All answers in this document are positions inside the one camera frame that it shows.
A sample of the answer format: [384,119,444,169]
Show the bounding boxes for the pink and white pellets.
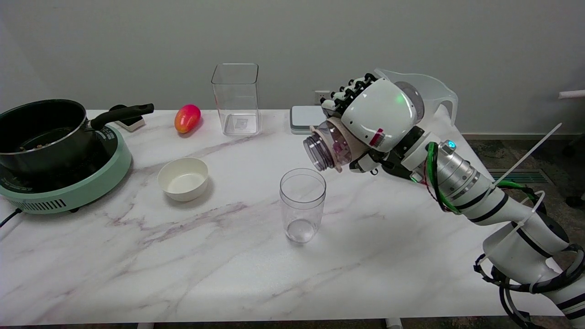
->
[330,135,353,161]

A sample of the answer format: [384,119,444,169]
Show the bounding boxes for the looped white zip tie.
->
[487,192,544,252]

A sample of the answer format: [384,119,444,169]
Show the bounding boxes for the translucent plastic measuring jug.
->
[374,69,459,133]

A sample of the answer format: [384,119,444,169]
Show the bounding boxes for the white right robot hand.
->
[320,72,426,181]

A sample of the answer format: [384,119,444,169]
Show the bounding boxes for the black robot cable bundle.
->
[473,244,585,329]

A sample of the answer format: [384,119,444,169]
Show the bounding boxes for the white round bowl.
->
[157,157,209,202]

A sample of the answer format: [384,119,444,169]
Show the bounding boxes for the red orange mango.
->
[174,104,202,134]

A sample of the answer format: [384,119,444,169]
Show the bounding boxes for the black saucepan with handle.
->
[0,99,154,176]

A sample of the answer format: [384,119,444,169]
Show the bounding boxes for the long white zip tie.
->
[493,122,563,188]

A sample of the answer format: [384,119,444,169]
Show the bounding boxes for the white square kitchen scale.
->
[290,106,326,135]

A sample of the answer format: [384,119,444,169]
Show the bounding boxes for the clear square storage container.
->
[211,63,262,137]

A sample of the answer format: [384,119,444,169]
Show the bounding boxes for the black cooker power cord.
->
[0,208,22,228]

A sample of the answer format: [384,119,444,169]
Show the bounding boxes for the clear round measuring cup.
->
[280,168,327,244]

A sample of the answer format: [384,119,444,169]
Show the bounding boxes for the green induction cooker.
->
[0,124,133,214]

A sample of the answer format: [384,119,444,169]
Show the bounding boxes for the green robot cable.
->
[425,142,544,215]

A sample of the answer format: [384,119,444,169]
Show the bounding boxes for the floor vent grille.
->
[487,168,551,185]

